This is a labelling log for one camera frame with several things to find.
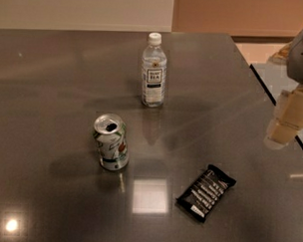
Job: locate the clear plastic water bottle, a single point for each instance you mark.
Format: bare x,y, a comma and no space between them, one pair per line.
154,65

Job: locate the green white 7up can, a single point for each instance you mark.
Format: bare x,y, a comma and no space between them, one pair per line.
110,137

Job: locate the black snack bar wrapper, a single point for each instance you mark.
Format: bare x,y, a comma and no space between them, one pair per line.
205,192

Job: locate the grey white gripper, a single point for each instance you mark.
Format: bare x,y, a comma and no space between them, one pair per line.
301,61

